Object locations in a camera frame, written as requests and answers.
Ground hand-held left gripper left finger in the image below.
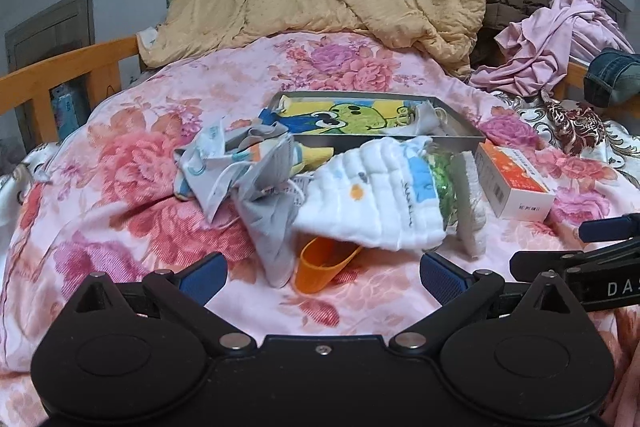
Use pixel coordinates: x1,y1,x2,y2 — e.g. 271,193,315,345
65,252,256,354

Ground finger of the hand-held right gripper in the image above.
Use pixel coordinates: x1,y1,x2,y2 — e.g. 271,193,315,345
509,250,573,282
578,214,640,243

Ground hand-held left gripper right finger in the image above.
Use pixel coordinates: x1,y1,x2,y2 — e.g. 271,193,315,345
389,252,584,354

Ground grey cloth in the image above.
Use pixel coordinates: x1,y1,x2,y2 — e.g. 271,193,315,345
234,184,312,290

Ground white quilted cloth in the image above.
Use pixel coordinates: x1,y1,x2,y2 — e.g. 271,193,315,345
292,136,448,253

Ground white blue printed cloth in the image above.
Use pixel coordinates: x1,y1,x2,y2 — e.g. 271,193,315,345
172,117,297,224

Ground metal tray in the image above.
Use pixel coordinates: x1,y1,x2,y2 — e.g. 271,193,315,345
260,91,487,156

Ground yellow blue sock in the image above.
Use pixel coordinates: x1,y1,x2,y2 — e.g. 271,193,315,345
294,143,335,171

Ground frog print towel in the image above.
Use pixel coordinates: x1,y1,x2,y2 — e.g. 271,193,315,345
260,99,426,138

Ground white brush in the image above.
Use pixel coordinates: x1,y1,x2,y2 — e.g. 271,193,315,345
450,152,488,259

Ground orange white box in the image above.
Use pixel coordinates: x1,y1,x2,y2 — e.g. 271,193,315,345
472,139,557,223

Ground pink floral blanket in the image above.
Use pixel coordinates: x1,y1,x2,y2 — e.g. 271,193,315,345
0,32,640,427

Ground brown patterned white sheet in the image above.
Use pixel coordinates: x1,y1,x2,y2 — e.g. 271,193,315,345
492,89,640,188

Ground blue jeans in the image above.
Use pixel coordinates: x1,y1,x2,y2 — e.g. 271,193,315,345
584,48,640,108

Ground small white cloth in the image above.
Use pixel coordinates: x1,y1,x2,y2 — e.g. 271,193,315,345
410,102,451,135

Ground pink cloth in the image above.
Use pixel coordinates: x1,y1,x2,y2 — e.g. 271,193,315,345
467,0,636,98

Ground white cartoon sheet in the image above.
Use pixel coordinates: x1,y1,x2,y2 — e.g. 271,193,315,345
0,142,56,228

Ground blue packet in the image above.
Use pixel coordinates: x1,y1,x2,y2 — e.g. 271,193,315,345
50,84,92,142

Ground grey door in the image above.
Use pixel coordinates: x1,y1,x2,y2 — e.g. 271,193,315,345
5,0,96,78

